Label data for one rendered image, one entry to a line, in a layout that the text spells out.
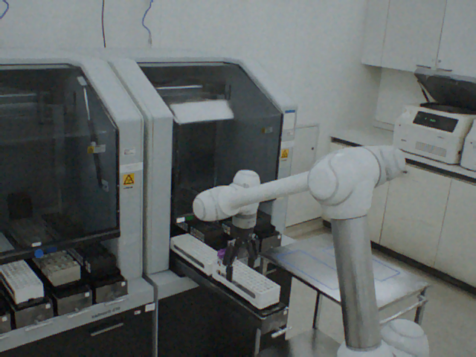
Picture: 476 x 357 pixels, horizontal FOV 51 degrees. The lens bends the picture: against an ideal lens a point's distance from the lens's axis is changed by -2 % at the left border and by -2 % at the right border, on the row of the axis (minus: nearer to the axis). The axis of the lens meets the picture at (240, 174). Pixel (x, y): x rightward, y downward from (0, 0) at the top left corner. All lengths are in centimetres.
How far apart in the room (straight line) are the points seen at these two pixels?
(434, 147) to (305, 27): 134
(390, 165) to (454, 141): 250
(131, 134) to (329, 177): 94
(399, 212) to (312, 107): 111
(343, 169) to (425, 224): 289
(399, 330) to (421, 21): 315
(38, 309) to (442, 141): 300
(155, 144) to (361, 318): 107
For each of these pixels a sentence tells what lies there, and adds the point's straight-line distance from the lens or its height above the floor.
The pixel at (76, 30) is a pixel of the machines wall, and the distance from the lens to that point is 306.
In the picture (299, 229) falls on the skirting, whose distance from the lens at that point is 463.
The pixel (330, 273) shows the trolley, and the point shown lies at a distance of 223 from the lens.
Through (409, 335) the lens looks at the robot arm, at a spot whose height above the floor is 97.
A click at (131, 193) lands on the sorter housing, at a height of 113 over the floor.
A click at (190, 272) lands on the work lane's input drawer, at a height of 79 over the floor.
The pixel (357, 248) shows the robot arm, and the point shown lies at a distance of 140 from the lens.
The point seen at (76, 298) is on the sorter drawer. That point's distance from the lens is 204.
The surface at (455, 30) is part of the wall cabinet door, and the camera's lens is 426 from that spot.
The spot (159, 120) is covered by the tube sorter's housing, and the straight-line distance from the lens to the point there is 205.
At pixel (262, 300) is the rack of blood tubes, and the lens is 190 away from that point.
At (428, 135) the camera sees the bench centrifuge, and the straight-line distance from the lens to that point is 404.
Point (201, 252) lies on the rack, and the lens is 220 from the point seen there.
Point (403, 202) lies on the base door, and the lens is 423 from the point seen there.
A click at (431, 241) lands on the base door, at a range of 418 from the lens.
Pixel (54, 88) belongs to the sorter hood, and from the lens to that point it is 208.
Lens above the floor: 184
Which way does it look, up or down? 18 degrees down
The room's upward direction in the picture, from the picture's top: 4 degrees clockwise
